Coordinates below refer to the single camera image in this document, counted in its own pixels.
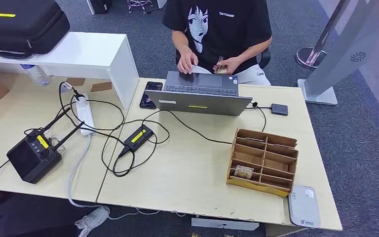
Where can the person's right hand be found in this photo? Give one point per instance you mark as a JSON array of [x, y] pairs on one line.
[[188, 62]]

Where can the person's left hand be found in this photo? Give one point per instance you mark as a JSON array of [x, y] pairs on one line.
[[233, 63]]

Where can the stack of hotel cards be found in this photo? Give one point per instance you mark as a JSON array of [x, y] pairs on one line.
[[221, 69]]

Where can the person's left forearm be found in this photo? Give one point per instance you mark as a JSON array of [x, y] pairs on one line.
[[255, 49]]

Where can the person's right forearm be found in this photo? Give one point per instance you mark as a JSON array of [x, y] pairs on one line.
[[180, 42]]

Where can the person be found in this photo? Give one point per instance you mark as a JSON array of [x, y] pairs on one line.
[[228, 32]]

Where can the wooden card organizer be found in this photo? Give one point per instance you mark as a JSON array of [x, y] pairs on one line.
[[261, 163]]

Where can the grey white card reader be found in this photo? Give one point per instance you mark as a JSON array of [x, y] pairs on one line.
[[304, 206]]

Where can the grey laptop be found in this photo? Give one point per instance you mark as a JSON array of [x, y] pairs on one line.
[[202, 103]]

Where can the black smartphone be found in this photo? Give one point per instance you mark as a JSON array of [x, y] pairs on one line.
[[150, 95]]

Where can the white furniture panel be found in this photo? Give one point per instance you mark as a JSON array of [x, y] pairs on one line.
[[90, 7], [161, 3]]

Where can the small black box device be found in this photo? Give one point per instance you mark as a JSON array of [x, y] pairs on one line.
[[279, 109]]

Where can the chrome chair base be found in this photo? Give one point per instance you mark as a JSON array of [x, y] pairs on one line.
[[139, 4]]

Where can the brown cardboard piece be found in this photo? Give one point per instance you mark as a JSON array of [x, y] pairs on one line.
[[75, 81], [101, 86]]

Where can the black power adapter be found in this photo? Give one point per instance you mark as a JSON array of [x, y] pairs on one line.
[[138, 138]]

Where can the white desk shelf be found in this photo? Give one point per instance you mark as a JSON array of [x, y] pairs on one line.
[[78, 52]]

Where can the grey kiosk stand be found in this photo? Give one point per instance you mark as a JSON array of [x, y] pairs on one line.
[[346, 49]]

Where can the white power strip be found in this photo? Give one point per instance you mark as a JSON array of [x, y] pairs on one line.
[[85, 114]]

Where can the white charger plug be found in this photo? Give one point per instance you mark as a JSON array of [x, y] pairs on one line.
[[66, 87]]

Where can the clear plastic water bottle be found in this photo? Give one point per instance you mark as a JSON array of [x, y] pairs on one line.
[[39, 76]]

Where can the clear plastic stand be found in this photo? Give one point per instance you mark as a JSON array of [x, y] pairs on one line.
[[58, 145]]

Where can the white panel under desk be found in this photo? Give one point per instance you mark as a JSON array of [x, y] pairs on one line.
[[225, 224]]

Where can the black carrying case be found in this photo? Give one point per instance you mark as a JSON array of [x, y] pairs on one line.
[[19, 29]]

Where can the black controller with antennas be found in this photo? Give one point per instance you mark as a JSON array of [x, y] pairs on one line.
[[32, 160]]

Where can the white sneaker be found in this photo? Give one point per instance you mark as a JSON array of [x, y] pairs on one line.
[[93, 219]]

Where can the chrome stanchion post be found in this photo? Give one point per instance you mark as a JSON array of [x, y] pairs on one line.
[[310, 57]]

